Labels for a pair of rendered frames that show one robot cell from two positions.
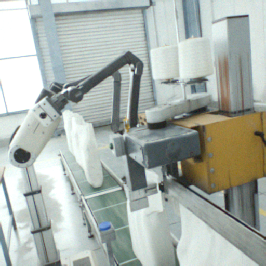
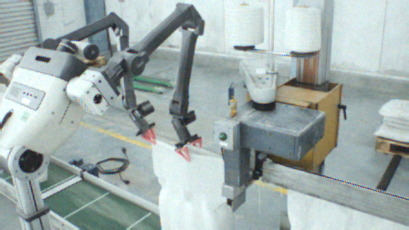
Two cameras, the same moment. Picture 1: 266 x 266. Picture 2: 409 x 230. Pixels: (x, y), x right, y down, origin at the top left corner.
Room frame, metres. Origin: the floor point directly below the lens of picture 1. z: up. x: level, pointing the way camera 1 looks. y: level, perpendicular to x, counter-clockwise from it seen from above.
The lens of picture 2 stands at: (0.31, 0.81, 1.81)
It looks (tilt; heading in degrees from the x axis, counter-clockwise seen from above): 21 degrees down; 326
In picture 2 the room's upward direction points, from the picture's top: 2 degrees counter-clockwise
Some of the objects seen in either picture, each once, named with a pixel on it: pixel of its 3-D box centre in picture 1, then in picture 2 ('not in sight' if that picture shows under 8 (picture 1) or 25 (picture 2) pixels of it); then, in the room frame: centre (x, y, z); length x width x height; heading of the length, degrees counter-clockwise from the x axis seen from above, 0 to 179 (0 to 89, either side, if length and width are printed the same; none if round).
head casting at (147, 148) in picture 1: (159, 158); (275, 144); (1.18, -0.10, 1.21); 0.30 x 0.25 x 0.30; 18
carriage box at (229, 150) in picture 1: (221, 146); (302, 121); (1.32, -0.41, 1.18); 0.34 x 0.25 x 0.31; 108
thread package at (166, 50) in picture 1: (167, 63); (244, 25); (1.50, -0.22, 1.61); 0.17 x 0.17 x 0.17
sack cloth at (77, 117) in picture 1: (79, 140); not in sight; (3.94, 0.75, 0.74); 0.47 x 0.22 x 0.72; 19
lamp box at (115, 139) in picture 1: (117, 145); (226, 134); (1.24, 0.08, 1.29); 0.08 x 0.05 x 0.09; 18
